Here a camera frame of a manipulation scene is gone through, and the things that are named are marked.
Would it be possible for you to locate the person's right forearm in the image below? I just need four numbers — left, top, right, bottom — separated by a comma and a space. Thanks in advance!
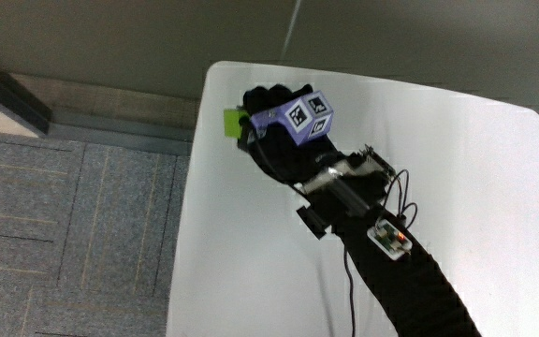
296, 144, 484, 337

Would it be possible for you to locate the dark furniture edge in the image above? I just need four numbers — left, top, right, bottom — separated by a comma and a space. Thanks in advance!
0, 59, 54, 138

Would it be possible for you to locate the green brick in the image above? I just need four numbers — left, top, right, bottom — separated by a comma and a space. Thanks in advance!
223, 108, 251, 139

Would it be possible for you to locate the black cable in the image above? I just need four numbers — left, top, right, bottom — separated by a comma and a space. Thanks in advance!
342, 245, 357, 337

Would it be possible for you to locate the person's right hand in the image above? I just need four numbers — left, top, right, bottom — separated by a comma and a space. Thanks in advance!
236, 83, 342, 187

